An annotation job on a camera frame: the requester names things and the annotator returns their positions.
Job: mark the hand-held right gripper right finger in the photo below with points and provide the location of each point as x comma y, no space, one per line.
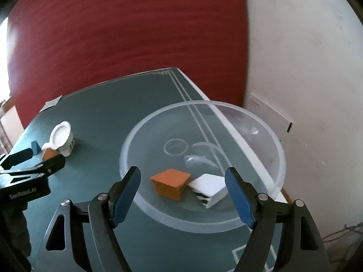
239,202

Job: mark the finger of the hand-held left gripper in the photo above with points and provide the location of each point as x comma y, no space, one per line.
54,164
19,155

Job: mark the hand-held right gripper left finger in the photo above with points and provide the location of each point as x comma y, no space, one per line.
124,204

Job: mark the orange block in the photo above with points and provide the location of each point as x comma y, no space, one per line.
48,154
170,184

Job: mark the teal block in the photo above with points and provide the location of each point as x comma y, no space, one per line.
35,146

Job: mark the white plastic block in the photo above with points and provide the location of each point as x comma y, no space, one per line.
208,185

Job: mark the clear plastic bowl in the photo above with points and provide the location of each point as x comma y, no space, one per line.
255,153

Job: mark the white plastic cup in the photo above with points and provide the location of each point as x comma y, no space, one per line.
62,136

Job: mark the white paper sheet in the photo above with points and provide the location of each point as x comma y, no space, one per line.
51,104

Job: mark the window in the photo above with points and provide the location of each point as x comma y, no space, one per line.
4,62

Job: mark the red curtain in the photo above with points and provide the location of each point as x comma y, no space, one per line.
127,34

